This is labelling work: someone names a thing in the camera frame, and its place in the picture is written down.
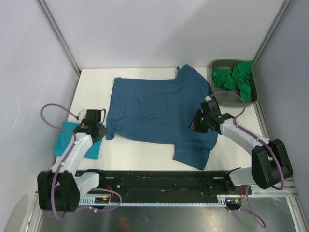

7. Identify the dark blue t shirt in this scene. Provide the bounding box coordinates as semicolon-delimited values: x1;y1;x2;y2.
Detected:
106;65;218;170

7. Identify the aluminium frame post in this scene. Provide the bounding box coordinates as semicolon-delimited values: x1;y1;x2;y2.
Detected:
253;0;294;69
36;0;81;76

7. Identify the green crumpled t shirt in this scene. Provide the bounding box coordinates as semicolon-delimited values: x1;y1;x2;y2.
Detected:
211;59;253;103

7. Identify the left aluminium frame post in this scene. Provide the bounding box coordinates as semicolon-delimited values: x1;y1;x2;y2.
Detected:
36;0;81;76

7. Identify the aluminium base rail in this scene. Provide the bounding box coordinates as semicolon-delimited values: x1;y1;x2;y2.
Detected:
251;101;296;198

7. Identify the teal folded t shirt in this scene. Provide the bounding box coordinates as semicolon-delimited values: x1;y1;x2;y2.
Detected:
54;121;103;160

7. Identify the white slotted cable duct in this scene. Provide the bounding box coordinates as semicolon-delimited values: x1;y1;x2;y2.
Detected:
79;195;243;207

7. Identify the grey plastic bin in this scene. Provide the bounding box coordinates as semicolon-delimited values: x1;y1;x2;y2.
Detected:
211;59;258;107

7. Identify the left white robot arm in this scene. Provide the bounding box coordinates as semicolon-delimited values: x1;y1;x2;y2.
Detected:
37;109;107;213

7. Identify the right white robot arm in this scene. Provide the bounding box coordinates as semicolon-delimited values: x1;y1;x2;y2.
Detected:
189;99;293;194

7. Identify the right aluminium frame post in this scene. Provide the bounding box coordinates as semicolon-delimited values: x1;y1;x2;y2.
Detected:
253;0;294;69

